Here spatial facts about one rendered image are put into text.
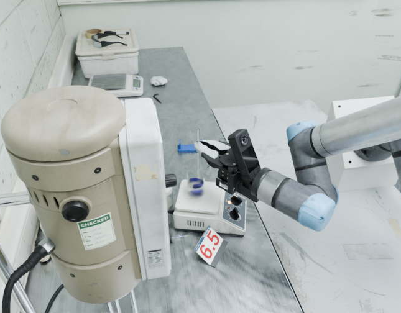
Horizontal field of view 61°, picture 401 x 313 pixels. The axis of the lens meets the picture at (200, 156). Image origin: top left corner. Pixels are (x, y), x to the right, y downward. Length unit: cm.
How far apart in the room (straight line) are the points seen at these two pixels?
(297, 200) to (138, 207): 45
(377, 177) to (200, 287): 67
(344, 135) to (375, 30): 207
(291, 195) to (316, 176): 11
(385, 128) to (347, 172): 46
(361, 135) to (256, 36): 171
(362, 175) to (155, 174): 95
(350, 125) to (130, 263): 51
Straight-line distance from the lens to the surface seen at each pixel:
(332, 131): 76
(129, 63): 185
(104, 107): 30
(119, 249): 37
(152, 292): 89
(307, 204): 72
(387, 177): 126
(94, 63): 185
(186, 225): 97
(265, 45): 241
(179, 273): 91
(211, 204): 94
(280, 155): 129
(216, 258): 93
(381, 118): 70
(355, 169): 115
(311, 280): 94
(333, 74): 275
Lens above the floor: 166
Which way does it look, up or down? 38 degrees down
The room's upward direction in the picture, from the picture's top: 1 degrees clockwise
